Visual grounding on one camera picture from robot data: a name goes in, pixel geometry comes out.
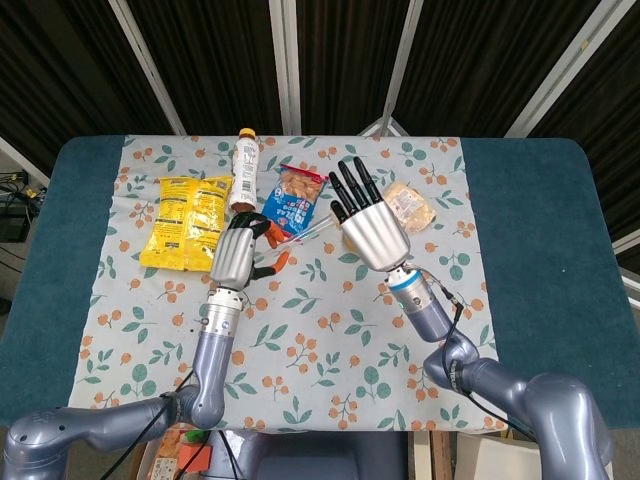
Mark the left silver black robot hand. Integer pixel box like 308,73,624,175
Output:
209,212,291,292

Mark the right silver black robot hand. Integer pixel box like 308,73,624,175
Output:
328,155,412,274

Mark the clear glass test tube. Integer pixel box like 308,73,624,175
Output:
279,213,335,247

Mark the clear bag of pale snacks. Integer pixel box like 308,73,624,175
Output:
380,180,437,234

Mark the yellow snack bag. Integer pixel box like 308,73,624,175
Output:
138,174,235,274

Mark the blue snack packet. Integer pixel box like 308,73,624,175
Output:
257,163,330,241

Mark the white bottle with brown drink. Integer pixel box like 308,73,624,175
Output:
228,127,260,214

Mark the floral fruit print tablecloth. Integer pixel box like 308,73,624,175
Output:
67,133,509,434

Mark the cardboard box with orange items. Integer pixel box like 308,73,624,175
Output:
134,424,214,480

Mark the dark pleated curtain backdrop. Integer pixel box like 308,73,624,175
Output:
0,0,640,241

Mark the grey robot torso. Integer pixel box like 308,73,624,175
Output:
209,430,406,480

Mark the brown wooden plank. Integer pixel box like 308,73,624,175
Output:
428,430,455,480

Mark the white cardboard sheet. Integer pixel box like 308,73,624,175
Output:
454,432,541,480

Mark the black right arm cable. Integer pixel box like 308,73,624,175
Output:
432,279,544,444

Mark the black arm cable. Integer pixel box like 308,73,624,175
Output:
99,369,197,480
432,279,544,444

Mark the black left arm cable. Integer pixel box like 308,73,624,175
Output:
99,369,197,480

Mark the white partition frame post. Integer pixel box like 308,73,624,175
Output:
503,0,617,139
357,0,426,139
612,232,640,261
268,0,304,136
108,0,189,136
0,135,51,179

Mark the black electronics with cables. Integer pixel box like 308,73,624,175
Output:
0,169,49,244

